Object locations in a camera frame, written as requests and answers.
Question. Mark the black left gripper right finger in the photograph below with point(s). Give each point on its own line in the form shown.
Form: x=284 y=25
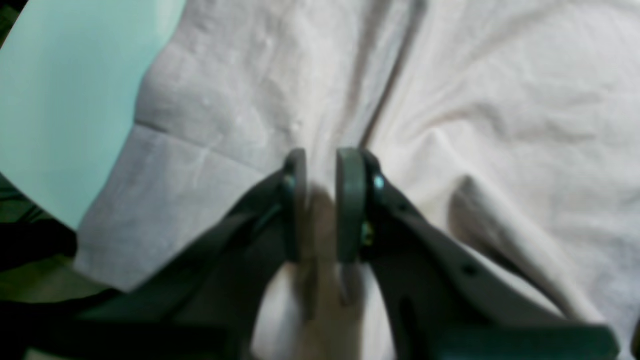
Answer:
x=441 y=302

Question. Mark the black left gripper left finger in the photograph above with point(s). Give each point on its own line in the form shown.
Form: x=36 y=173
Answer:
x=203 y=305

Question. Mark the mauve pink t-shirt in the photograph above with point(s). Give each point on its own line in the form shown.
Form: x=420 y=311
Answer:
x=512 y=125

